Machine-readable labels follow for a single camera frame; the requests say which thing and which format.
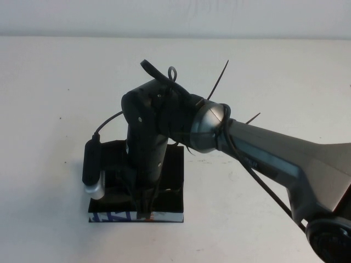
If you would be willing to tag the black zip tie curled tail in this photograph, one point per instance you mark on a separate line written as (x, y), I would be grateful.
(192, 152)

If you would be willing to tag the short black zip tie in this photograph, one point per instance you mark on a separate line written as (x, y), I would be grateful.
(253, 118)

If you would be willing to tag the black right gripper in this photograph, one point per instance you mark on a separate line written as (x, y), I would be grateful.
(148, 161)

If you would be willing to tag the black glasses case printed side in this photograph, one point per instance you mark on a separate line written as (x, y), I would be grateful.
(175, 170)

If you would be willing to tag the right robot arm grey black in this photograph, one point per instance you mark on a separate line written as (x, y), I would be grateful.
(274, 148)

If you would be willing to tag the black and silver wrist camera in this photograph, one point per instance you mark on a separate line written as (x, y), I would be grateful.
(91, 164)

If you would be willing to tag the long black zip tie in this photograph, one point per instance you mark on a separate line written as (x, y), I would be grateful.
(219, 79)

